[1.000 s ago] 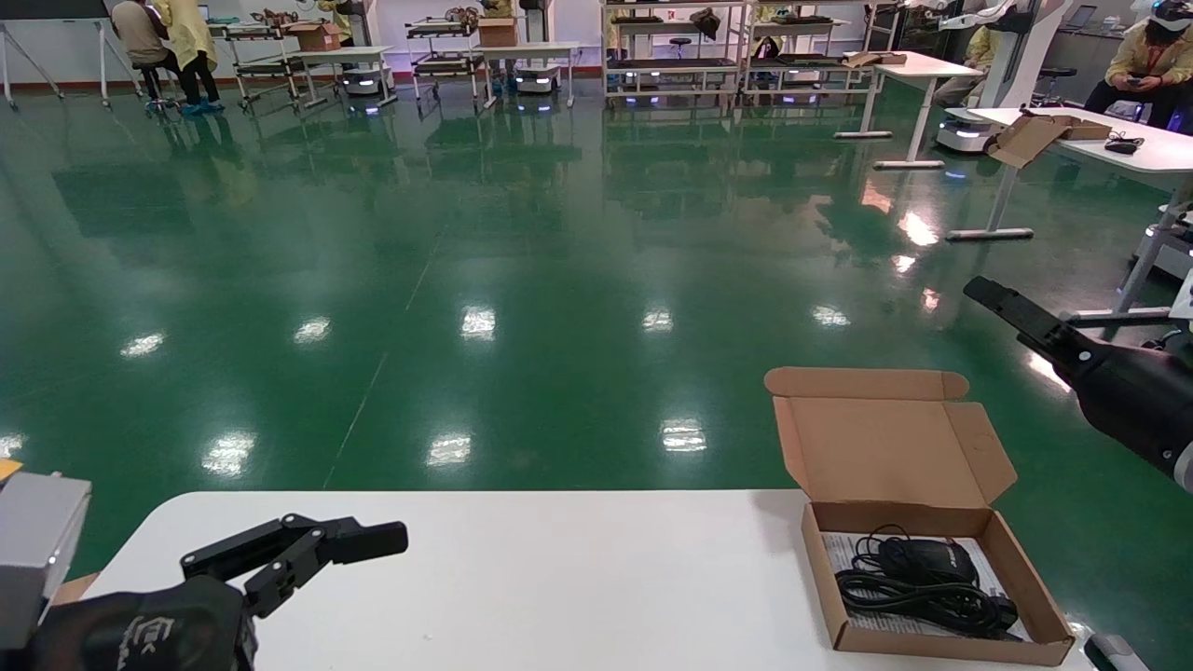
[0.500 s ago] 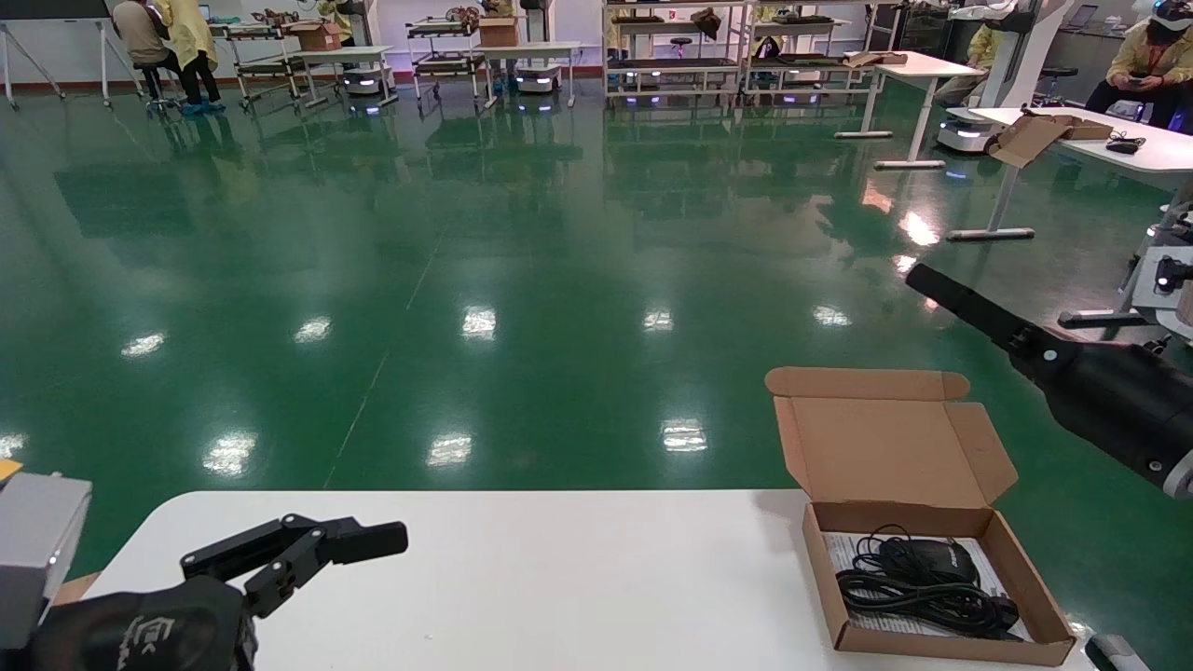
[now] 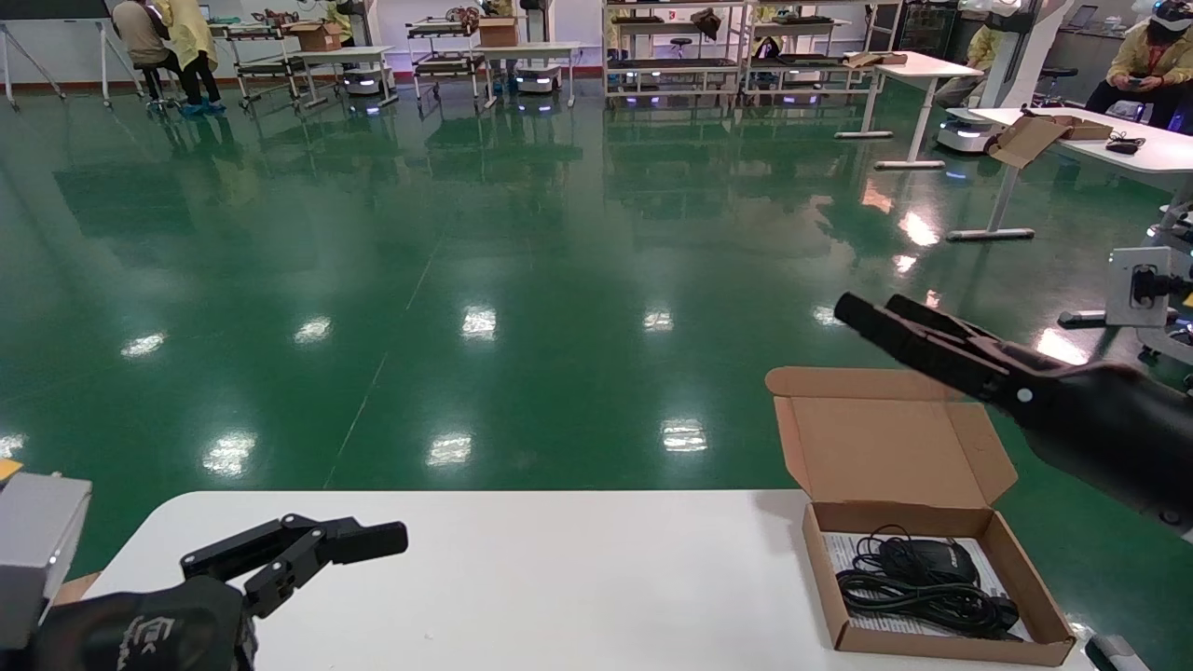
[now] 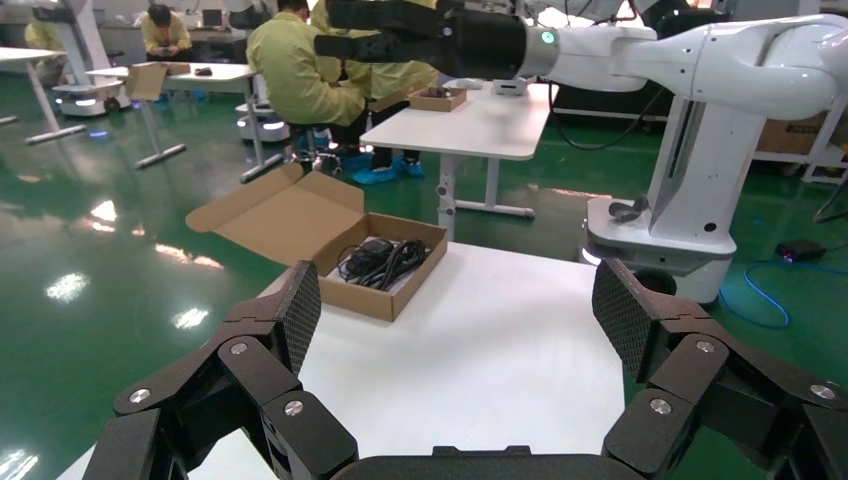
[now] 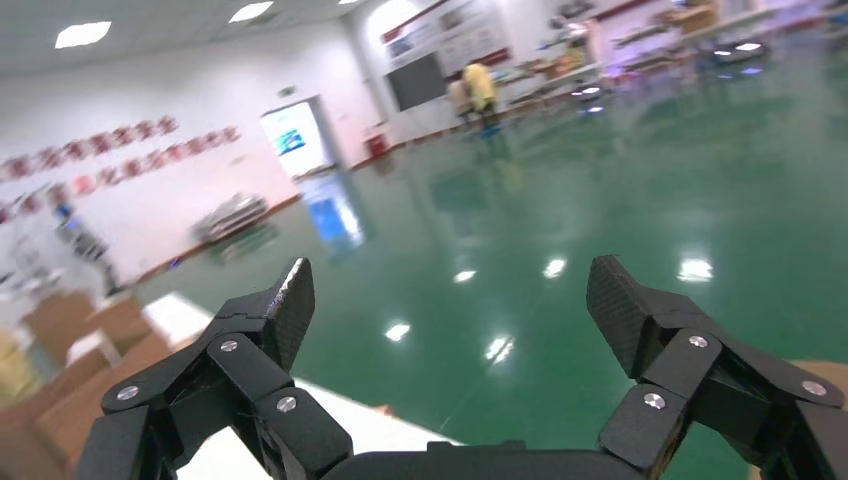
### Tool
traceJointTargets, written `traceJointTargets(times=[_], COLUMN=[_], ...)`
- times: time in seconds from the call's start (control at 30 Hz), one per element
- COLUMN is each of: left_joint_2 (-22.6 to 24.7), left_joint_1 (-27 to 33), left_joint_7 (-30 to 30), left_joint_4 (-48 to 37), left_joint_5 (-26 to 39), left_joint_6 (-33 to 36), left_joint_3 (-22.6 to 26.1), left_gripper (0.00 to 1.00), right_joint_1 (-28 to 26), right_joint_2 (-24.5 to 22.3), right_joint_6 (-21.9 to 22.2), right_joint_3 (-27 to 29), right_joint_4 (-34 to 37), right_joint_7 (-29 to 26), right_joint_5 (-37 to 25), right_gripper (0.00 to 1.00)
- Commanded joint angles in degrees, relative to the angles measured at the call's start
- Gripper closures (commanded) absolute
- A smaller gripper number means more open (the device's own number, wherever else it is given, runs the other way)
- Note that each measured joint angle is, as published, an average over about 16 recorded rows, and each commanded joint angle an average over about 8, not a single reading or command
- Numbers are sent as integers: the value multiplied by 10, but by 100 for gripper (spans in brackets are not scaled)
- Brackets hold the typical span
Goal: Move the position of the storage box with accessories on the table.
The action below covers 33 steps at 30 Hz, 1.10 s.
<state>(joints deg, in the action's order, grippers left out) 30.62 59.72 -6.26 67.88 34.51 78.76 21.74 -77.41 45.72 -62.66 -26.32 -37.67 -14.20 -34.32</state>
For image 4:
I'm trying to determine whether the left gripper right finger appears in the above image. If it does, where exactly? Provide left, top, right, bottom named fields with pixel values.
left=591, top=258, right=848, bottom=480

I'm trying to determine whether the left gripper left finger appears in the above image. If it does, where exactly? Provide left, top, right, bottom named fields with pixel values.
left=82, top=260, right=360, bottom=480

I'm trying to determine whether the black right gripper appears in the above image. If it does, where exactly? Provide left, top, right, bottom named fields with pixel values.
left=313, top=0, right=531, bottom=81

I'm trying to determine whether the brown cardboard storage box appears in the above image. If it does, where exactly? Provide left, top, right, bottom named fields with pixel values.
left=185, top=162, right=450, bottom=325

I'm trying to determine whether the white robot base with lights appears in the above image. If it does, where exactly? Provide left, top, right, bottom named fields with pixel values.
left=236, top=72, right=291, bottom=144

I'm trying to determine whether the shallow cardboard box with accessories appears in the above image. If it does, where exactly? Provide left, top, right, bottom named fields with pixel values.
left=405, top=86, right=469, bottom=114

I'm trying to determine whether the small open cardboard box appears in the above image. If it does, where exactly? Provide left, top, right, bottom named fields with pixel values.
left=125, top=61, right=192, bottom=102

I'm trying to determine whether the seated person in yellow coat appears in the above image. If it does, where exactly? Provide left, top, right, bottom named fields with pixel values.
left=311, top=0, right=440, bottom=187
left=245, top=0, right=372, bottom=172

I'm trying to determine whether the white work table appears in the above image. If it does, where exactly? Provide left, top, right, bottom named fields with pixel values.
left=359, top=80, right=561, bottom=241

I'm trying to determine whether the black power brick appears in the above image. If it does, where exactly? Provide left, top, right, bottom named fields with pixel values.
left=775, top=239, right=827, bottom=264

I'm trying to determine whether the white table with T-foot legs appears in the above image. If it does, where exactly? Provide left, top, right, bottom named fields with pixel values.
left=0, top=46, right=89, bottom=146
left=86, top=62, right=286, bottom=185

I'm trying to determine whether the white robot torso with base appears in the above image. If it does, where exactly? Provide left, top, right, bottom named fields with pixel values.
left=581, top=92, right=773, bottom=307

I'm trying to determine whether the seated person with white cap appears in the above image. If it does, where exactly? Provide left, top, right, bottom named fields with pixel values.
left=134, top=3, right=195, bottom=66

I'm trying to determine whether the white wheeled robot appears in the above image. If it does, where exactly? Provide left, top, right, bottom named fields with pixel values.
left=25, top=0, right=132, bottom=119

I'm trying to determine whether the blue floor cable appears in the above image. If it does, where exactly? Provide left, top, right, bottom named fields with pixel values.
left=717, top=260, right=848, bottom=331

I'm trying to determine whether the black mouse cable with USB plug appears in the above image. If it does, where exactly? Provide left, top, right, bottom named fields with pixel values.
left=336, top=238, right=432, bottom=293

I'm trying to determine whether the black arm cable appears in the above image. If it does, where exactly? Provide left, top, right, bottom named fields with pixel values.
left=548, top=84, right=672, bottom=154

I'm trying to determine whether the white shelf frame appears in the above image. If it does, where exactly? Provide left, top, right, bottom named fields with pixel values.
left=748, top=92, right=848, bottom=185

